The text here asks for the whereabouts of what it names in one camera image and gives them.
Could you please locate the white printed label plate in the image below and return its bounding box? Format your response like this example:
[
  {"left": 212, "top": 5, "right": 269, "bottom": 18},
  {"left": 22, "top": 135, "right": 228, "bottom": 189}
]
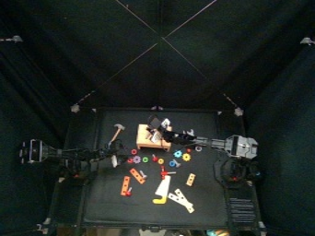
[{"left": 228, "top": 197, "right": 257, "bottom": 225}]

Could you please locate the thin diagonal cord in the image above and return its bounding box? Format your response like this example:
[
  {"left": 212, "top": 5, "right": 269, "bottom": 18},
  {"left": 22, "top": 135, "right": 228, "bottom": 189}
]
[
  {"left": 113, "top": 0, "right": 240, "bottom": 109},
  {"left": 74, "top": 0, "right": 218, "bottom": 106}
]

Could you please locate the short yellow perforated bar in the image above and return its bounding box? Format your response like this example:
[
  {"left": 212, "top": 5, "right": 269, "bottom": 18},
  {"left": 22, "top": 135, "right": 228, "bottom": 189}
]
[{"left": 184, "top": 172, "right": 197, "bottom": 187}]

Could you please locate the wooden toy workbench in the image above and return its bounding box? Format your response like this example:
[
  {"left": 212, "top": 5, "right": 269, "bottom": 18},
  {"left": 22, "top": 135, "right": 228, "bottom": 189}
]
[{"left": 134, "top": 124, "right": 173, "bottom": 153}]

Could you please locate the toy hammer wooden handle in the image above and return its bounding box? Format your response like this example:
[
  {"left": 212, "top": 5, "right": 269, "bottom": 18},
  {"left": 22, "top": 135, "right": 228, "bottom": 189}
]
[{"left": 108, "top": 123, "right": 126, "bottom": 145}]

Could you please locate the white toy saw yellow handle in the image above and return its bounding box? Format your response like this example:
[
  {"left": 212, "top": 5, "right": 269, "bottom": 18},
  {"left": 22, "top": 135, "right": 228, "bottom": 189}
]
[{"left": 150, "top": 174, "right": 172, "bottom": 206}]

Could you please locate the orange perforated toy bar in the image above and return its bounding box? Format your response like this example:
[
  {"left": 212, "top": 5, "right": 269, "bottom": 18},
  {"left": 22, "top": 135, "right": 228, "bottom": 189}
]
[
  {"left": 128, "top": 167, "right": 148, "bottom": 185},
  {"left": 118, "top": 175, "right": 132, "bottom": 197}
]

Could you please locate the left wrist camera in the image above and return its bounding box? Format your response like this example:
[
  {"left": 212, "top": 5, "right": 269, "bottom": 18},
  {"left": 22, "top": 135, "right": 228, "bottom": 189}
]
[{"left": 106, "top": 139, "right": 126, "bottom": 152}]

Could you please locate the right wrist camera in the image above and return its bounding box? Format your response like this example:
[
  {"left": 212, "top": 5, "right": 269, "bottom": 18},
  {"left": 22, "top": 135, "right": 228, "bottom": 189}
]
[{"left": 148, "top": 115, "right": 172, "bottom": 131}]

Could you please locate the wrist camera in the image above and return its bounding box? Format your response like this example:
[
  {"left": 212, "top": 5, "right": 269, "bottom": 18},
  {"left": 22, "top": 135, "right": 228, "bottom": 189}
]
[
  {"left": 148, "top": 115, "right": 172, "bottom": 131},
  {"left": 106, "top": 139, "right": 126, "bottom": 152}
]

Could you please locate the white perforated toy bar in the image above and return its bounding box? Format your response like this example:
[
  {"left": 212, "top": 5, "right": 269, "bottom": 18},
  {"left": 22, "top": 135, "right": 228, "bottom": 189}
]
[
  {"left": 173, "top": 188, "right": 194, "bottom": 208},
  {"left": 166, "top": 192, "right": 196, "bottom": 214}
]

